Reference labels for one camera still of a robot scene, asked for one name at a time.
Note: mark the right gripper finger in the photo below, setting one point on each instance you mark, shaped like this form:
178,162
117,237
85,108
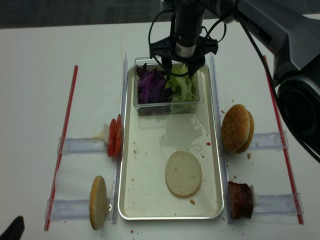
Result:
167,66
194,65

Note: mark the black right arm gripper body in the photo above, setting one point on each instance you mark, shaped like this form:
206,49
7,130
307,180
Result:
184,43

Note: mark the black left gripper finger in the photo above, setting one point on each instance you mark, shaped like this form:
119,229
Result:
15,229

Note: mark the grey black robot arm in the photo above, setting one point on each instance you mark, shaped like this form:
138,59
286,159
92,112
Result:
70,80

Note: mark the shredded green lettuce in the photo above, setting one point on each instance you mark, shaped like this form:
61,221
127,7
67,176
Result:
183,88

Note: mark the white tomato pusher block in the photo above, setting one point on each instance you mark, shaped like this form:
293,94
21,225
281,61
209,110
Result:
105,134

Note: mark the red tomato slices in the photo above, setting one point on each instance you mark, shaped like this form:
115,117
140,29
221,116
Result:
114,137

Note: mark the brown meat patties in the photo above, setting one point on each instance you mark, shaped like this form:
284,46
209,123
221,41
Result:
241,200

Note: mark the shredded purple cabbage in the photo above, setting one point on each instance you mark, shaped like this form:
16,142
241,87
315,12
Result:
151,87

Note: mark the clear plastic salad container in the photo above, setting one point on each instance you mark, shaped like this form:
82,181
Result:
178,69

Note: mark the sesame top buns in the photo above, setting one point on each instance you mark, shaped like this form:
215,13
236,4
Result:
237,129

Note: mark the standing bun half left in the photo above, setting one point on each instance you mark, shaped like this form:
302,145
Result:
98,203

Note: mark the left red strip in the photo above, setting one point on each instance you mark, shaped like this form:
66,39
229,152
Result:
59,156

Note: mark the red strip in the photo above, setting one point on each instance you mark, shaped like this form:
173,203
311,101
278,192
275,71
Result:
59,156
285,155

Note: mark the cream rectangular metal tray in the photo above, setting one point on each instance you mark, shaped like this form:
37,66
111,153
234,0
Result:
148,143

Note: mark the bun bottom on tray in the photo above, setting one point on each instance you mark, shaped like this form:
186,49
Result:
183,174

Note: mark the right red strip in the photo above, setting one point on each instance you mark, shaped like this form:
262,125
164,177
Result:
285,155

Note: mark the white patty pusher block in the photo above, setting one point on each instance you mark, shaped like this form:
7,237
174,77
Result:
253,197

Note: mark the clear left bun feeder rail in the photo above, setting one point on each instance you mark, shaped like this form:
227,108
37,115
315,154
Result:
67,209

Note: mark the clear sesame bun feeder rail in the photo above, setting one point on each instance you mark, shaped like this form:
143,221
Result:
276,140

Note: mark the clear tomato feeder rail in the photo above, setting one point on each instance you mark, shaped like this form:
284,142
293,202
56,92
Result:
71,145

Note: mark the left clear long rail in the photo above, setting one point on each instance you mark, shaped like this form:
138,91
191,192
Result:
114,215

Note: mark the clear long rail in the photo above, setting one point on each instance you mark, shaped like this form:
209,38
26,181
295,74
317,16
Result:
221,153
114,215

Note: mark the right clear long rail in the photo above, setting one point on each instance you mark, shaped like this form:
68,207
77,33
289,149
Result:
221,153

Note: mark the clear patty feeder rail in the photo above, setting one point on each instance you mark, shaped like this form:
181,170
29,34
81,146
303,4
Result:
288,204

